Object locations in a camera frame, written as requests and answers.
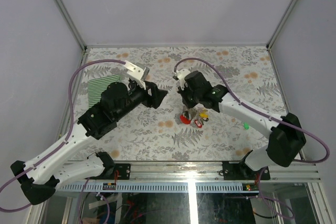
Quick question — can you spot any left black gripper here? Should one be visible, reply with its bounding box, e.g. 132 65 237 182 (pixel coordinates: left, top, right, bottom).
115 80 168 121

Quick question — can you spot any grey red key ring holder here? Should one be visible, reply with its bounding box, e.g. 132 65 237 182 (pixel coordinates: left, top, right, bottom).
179 107 197 125

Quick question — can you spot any red key tag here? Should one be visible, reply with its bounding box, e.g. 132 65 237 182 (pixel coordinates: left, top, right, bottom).
194 120 203 128

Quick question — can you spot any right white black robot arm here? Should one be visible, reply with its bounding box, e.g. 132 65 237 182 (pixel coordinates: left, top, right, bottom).
174 69 306 179

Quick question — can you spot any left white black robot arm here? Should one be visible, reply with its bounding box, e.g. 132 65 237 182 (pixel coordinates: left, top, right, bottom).
10 80 168 205

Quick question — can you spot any yellow key tag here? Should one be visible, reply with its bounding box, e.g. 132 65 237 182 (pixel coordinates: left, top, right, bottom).
199 113 208 119

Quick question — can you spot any green key tag right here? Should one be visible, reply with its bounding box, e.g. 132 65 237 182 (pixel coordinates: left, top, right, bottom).
243 122 249 130

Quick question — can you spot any green striped cloth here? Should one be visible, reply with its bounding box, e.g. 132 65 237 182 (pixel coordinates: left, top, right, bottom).
87 74 121 108

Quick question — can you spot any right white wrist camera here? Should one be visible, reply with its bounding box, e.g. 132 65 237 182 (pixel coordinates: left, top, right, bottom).
173 69 190 81

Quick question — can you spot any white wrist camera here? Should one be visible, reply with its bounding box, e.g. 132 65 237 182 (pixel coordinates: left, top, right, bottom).
124 61 150 90
173 69 190 81

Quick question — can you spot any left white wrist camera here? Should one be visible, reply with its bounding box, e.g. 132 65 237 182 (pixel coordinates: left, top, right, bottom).
124 61 150 90

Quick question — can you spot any aluminium front rail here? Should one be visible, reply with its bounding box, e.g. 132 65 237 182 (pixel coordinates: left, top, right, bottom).
39 159 321 193

